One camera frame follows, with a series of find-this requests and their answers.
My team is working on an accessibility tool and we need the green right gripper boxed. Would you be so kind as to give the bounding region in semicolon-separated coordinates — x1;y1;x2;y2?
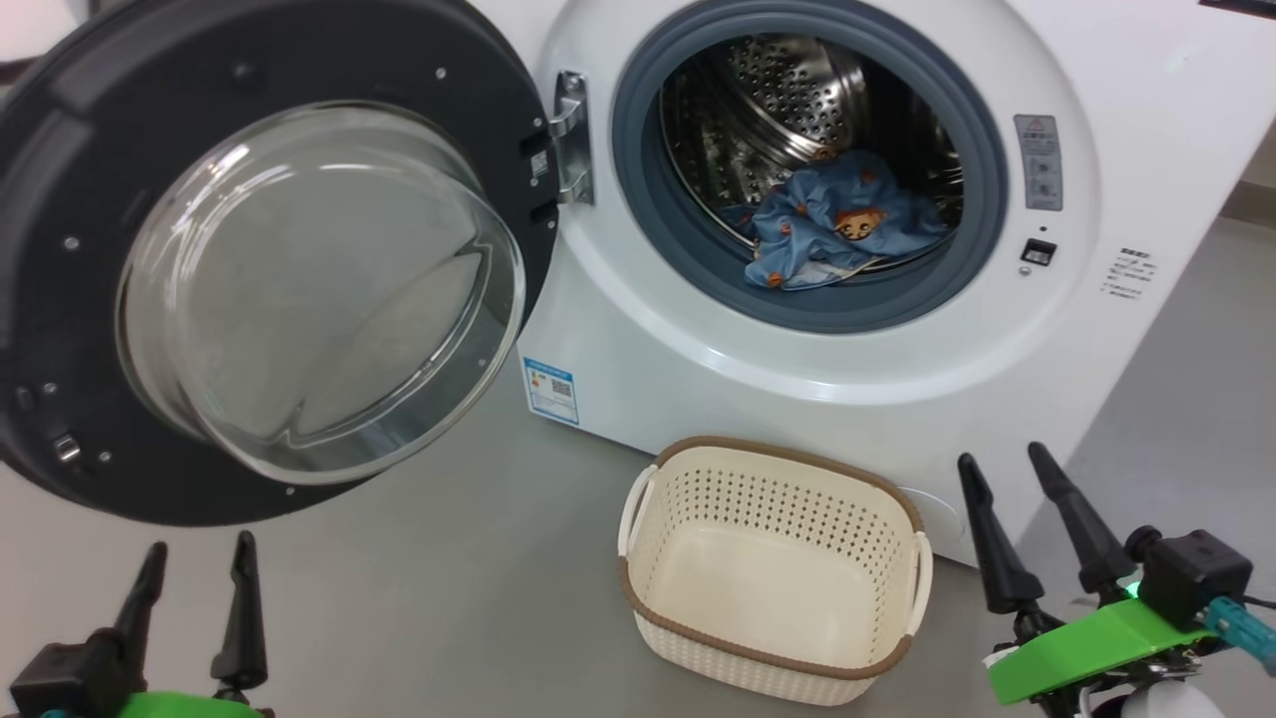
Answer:
957;442;1237;707

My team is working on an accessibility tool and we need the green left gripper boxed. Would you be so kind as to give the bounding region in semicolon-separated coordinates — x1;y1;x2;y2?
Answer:
88;531;277;718

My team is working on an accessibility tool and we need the blue cartoon print garment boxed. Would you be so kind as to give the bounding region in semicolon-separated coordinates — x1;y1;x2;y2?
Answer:
743;150;950;292

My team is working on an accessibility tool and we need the round black glass washer door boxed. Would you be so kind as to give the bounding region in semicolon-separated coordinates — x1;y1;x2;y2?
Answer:
0;0;561;528

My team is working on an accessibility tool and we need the white front-load washing machine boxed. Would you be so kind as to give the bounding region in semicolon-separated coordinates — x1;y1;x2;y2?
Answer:
513;0;1276;569

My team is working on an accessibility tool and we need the stainless steel washing machine drum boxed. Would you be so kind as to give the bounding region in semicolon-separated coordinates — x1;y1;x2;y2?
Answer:
660;33;966;275

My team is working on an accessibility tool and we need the grey rubber door gasket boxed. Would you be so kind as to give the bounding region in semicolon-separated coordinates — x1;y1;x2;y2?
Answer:
611;0;1010;335

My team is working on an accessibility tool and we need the silver metal door hinge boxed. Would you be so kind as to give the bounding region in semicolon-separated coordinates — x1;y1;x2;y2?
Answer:
548;70;596;207

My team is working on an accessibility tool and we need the round white filter cover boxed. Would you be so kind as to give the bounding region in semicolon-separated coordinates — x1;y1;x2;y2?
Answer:
897;486;966;544

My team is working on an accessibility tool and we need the cream basket with brown rim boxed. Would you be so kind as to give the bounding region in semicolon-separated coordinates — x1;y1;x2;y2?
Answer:
616;436;934;707

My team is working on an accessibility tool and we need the grey warning sticker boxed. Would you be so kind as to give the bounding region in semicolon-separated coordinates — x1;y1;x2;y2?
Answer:
1014;114;1064;212

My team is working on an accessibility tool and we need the blue energy label sticker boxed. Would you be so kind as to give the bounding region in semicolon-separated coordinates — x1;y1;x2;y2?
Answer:
522;356;580;427

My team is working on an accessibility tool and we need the teal cable plug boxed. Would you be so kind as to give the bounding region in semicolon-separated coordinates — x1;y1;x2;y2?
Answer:
1201;596;1276;679

